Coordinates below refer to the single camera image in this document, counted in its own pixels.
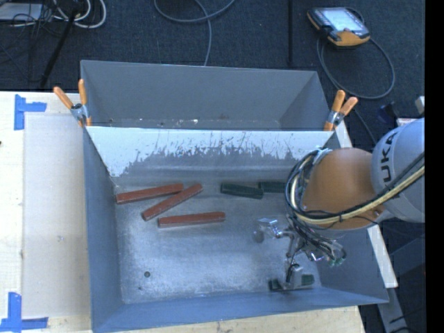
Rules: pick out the dark green flat block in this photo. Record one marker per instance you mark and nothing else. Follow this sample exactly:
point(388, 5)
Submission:
point(275, 284)
point(241, 191)
point(274, 187)

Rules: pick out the pale wood flat board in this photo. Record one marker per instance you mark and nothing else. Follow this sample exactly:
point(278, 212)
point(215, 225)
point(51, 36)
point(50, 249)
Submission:
point(52, 203)

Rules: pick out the grey metal bin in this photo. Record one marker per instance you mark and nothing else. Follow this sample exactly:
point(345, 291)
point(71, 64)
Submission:
point(194, 255)

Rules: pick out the red-brown flat block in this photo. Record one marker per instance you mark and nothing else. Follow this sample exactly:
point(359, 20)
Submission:
point(171, 202)
point(149, 193)
point(190, 219)

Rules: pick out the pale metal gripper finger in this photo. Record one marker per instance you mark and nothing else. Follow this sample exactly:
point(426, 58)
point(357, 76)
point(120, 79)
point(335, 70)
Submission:
point(294, 279)
point(266, 224)

